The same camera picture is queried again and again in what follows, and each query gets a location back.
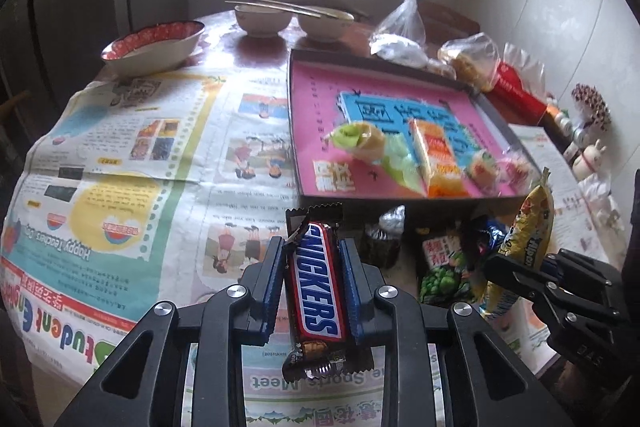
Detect yellow alpenliebe snack packet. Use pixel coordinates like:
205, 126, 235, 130
480, 167, 554, 321

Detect blue biscuit packet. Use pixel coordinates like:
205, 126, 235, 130
460, 216, 506, 267

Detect green label round cookie packet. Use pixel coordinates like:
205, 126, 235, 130
465, 148, 499, 195

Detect orange bread snack packet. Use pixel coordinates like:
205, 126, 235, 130
409, 118, 469, 198

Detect snickers bar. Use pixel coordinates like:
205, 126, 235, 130
282, 204, 374, 383

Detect right newspaper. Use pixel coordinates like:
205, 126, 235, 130
499, 124, 608, 376

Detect newspaper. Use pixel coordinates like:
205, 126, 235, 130
0, 66, 446, 427
499, 124, 608, 376

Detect green peas snack packet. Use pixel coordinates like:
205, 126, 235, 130
419, 234, 475, 307

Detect clear packet dried snack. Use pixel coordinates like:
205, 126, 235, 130
497, 148, 540, 195

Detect rabbit figurine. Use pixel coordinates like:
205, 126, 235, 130
572, 139, 606, 181

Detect orange cap medicine bottle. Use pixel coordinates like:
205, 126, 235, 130
542, 104, 574, 138

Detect silver foil chocolate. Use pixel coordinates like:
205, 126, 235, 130
360, 205, 406, 270

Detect red tissue pack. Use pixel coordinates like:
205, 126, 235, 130
488, 42, 548, 124

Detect light green plastic wrapper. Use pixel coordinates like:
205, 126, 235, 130
381, 133, 426, 196

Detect left newspaper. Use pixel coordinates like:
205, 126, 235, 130
0, 66, 446, 427

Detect green yellow wrapped pastry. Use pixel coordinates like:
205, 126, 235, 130
324, 120, 386, 164

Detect plastic bag of fried food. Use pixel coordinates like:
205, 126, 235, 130
437, 32, 500, 93

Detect grey cardboard tray box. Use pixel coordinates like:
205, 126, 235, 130
288, 49, 539, 213

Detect wooden chair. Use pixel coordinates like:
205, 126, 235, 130
418, 0, 480, 46

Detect crumpled clear plastic wrap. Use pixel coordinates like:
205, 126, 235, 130
369, 34, 428, 69

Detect pink workbook in tray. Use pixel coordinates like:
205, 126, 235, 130
288, 55, 529, 200

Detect tied clear plastic bag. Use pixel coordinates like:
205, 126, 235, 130
372, 0, 426, 46

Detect large white bowl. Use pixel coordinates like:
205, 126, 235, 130
297, 6, 355, 42

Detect chopsticks on large bowl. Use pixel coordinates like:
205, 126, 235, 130
250, 0, 358, 20

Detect red patterned white bowl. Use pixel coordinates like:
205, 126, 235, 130
101, 20, 205, 77

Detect small white bowl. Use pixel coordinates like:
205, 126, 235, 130
234, 4, 292, 38

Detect chopsticks on small bowl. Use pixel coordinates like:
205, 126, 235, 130
224, 0, 322, 18

